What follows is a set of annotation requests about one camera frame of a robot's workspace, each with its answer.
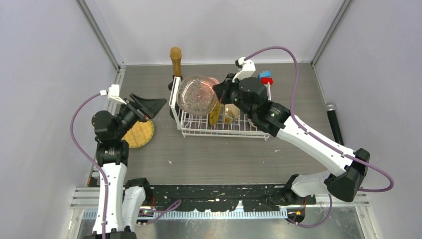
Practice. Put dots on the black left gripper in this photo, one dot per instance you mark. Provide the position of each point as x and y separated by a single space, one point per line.
148 108

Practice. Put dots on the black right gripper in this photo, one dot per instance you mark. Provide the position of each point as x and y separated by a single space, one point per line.
222 90

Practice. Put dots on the small yellow patterned plate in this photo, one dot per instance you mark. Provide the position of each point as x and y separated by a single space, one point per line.
214 114

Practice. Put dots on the large yellow woven plate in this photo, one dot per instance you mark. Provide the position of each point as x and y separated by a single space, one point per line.
140 134

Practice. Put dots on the white floral bowl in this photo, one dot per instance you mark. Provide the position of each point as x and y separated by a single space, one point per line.
231 113

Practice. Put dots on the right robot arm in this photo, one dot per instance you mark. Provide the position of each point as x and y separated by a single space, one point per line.
343 175

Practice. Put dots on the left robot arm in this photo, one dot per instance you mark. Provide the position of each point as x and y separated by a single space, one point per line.
120 201

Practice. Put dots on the red blue toy brick stack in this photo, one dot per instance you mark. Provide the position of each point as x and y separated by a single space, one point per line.
265 78

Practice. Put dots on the black microphone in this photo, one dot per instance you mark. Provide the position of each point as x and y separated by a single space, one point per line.
334 123

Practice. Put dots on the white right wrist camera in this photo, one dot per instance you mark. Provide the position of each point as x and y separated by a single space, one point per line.
246 68

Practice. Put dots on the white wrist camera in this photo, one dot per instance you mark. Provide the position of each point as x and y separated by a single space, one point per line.
246 68
113 94

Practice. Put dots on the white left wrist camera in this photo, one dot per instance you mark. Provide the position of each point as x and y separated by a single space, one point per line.
113 94

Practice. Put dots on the white wire dish rack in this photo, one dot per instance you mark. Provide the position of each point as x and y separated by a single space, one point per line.
199 126

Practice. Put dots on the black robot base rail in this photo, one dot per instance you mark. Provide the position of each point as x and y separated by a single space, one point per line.
223 197

